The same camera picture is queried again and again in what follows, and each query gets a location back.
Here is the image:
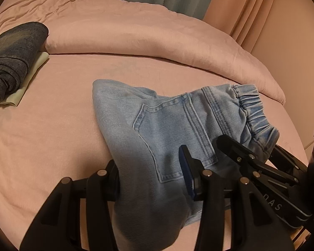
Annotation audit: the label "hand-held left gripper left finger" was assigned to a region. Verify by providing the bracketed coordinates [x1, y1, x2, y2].
[19, 159, 120, 251]

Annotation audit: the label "light blue denim pants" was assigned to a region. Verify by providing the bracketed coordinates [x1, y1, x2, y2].
[92, 79, 280, 251]

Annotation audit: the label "peach curtain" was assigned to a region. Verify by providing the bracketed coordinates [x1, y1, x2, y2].
[203, 0, 287, 56]

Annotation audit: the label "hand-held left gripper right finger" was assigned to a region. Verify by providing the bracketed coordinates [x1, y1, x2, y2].
[178, 145, 295, 251]

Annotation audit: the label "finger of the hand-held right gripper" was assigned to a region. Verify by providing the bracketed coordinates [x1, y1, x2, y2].
[273, 146, 310, 174]
[216, 134, 300, 189]

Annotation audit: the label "dark folded garment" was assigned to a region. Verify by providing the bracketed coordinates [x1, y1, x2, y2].
[0, 22, 49, 103]

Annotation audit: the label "pale green folded cloth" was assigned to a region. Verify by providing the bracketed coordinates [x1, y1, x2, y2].
[0, 52, 50, 109]

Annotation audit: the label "pink duvet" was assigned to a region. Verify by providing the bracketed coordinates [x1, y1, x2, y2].
[0, 0, 286, 105]

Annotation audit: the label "pink bed sheet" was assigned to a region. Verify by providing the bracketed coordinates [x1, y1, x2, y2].
[0, 52, 310, 251]

